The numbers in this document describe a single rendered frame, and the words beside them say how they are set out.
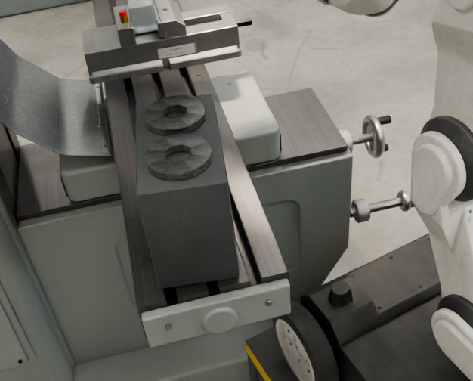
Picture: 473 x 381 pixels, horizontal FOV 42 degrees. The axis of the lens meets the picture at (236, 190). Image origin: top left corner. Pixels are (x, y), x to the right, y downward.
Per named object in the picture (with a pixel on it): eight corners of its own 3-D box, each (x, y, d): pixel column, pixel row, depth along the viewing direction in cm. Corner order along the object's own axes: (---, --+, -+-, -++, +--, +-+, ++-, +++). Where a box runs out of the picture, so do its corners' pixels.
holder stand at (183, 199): (224, 183, 108) (211, 85, 95) (239, 278, 92) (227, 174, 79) (155, 193, 108) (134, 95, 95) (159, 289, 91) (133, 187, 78)
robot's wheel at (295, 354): (338, 403, 135) (341, 349, 122) (319, 413, 134) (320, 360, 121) (291, 337, 149) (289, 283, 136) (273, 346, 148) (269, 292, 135)
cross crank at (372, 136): (378, 138, 173) (381, 103, 166) (396, 163, 165) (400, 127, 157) (324, 150, 171) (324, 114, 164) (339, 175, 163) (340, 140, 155)
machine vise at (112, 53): (228, 28, 153) (224, -15, 146) (242, 56, 142) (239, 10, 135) (87, 54, 149) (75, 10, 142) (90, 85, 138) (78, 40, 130)
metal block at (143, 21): (154, 19, 142) (149, -7, 138) (157, 30, 138) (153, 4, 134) (131, 23, 142) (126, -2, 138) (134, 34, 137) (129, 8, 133)
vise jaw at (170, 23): (178, 11, 146) (175, -5, 143) (187, 35, 137) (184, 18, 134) (153, 16, 145) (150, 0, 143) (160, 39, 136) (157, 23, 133)
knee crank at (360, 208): (421, 196, 167) (424, 179, 163) (432, 211, 163) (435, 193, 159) (344, 214, 165) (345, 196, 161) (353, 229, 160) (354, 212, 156)
